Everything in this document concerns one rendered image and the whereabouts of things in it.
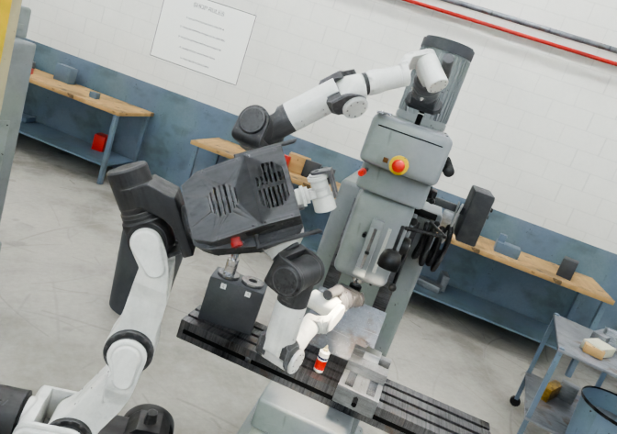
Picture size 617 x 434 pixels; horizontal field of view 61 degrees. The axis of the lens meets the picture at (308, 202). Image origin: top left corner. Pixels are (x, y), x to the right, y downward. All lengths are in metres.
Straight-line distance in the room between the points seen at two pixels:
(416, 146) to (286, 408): 1.01
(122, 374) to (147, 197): 0.53
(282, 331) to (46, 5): 6.86
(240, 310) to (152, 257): 0.69
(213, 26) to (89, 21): 1.68
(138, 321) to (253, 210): 0.52
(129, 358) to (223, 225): 0.51
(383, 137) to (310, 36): 4.71
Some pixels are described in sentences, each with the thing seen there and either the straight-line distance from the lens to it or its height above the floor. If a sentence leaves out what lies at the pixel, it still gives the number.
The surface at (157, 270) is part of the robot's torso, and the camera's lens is 1.53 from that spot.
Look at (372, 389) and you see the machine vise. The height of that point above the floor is 0.97.
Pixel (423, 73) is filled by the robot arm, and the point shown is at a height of 2.04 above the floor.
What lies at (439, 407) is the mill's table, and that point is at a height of 0.90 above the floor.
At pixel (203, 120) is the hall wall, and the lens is 6.69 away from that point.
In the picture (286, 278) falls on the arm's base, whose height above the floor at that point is 1.41.
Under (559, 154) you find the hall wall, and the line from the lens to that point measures 6.23.
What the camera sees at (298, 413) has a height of 0.82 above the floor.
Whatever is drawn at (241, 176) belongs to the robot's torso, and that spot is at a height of 1.63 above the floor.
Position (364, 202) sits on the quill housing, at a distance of 1.83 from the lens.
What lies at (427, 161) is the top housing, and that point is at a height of 1.80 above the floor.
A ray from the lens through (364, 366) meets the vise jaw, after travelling 2.02.
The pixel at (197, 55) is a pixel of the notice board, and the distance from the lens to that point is 6.76.
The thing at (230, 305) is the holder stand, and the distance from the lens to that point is 2.12.
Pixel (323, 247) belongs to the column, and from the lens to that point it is 2.37.
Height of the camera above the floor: 1.93
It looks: 13 degrees down
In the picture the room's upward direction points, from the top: 19 degrees clockwise
